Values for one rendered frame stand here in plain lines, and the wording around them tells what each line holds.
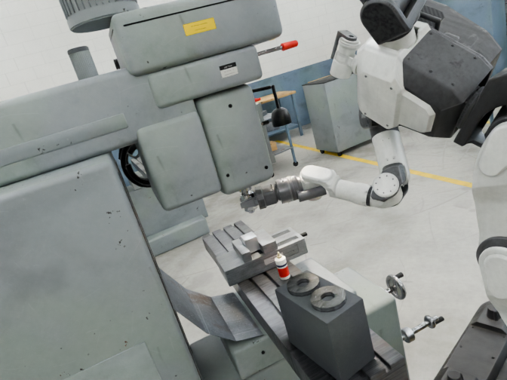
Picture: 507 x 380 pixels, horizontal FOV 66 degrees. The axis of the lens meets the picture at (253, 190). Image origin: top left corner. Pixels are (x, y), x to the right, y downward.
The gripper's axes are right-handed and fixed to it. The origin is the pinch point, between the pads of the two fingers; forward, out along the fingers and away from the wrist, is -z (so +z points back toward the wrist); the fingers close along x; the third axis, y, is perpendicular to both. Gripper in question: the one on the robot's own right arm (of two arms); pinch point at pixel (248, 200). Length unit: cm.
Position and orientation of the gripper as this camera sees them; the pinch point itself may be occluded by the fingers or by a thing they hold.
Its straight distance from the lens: 137.0
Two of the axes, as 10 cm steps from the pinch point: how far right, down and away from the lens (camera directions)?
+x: 0.6, 3.1, -9.5
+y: 2.7, 9.1, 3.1
